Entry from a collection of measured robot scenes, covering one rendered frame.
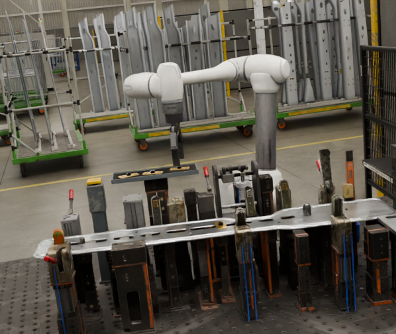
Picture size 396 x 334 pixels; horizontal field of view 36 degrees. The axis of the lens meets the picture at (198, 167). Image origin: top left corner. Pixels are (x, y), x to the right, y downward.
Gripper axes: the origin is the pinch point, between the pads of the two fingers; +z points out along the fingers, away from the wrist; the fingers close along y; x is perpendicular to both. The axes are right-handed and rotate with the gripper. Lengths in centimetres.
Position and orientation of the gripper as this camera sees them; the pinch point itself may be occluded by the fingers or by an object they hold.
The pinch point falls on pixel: (178, 160)
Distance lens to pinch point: 266.8
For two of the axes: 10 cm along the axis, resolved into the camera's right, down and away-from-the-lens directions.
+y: -1.0, 2.4, -9.7
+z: 1.0, 9.7, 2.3
